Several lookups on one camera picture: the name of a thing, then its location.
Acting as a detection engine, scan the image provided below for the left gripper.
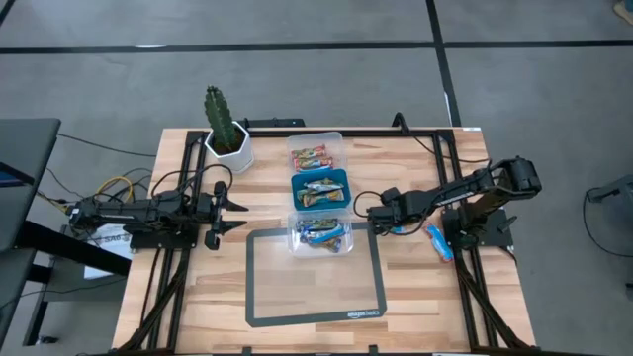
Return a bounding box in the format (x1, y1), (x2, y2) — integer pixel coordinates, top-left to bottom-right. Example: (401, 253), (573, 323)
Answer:
(196, 181), (250, 251)

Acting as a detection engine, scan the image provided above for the light blue red-ended granola bar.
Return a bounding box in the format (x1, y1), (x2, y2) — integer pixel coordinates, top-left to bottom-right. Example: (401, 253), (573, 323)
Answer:
(424, 222), (455, 263)

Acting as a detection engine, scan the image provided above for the white printed paper sheet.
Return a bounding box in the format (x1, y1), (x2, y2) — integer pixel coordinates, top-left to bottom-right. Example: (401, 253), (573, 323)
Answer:
(82, 222), (138, 281)

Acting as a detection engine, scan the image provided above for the green cactus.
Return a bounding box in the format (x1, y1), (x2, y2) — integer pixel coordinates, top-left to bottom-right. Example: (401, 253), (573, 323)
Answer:
(203, 84), (238, 152)

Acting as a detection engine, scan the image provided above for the green brown granola bar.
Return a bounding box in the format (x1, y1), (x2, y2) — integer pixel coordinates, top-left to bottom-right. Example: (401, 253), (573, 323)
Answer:
(301, 190), (346, 208)

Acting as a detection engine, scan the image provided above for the black power box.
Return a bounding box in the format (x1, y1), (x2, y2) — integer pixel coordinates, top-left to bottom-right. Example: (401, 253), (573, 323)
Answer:
(243, 117), (307, 130)

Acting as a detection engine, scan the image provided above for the clear plastic container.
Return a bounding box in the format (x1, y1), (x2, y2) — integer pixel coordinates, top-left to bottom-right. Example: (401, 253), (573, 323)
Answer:
(285, 131), (347, 175)
(287, 207), (355, 259)

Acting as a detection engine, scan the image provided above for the translucent black-bordered baking mat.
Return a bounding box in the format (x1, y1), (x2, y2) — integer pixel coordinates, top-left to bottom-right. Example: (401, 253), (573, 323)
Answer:
(244, 221), (388, 328)

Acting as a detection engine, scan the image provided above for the person's foot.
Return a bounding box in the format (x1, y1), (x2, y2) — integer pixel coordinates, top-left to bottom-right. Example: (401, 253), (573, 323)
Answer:
(612, 0), (633, 26)

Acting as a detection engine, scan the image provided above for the black floor cable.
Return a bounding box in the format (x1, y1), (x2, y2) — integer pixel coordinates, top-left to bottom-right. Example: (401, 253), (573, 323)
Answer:
(55, 132), (158, 159)

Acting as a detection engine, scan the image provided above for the black aluminium table frame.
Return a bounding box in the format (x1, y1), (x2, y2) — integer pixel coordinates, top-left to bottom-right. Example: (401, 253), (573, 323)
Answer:
(116, 127), (530, 356)

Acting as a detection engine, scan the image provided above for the grey desk top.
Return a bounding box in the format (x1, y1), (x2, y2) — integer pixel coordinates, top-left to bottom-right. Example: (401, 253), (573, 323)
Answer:
(0, 117), (62, 254)
(0, 246), (39, 347)

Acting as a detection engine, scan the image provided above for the grey metal stand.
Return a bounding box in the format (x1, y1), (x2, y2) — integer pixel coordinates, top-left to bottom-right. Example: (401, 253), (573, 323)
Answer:
(586, 171), (633, 205)

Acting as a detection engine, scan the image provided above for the yellow cable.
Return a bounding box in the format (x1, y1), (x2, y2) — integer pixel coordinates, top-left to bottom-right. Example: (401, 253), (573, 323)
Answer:
(92, 174), (136, 205)

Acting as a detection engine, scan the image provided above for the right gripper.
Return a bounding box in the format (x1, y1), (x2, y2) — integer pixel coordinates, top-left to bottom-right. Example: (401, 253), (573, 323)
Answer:
(368, 186), (436, 236)

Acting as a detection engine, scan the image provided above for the white hexagonal plant pot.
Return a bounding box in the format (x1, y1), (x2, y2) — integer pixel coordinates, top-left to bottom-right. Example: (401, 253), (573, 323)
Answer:
(204, 120), (256, 175)

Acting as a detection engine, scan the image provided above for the teal plastic container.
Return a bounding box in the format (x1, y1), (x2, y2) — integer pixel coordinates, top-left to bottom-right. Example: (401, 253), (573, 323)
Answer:
(290, 168), (353, 213)

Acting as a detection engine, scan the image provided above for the black desk leg frame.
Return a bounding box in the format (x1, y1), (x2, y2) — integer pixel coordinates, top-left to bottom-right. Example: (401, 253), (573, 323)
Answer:
(19, 220), (133, 347)

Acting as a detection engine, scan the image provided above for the black power cable with plug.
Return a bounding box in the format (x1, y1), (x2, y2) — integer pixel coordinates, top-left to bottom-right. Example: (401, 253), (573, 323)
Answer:
(392, 112), (491, 164)

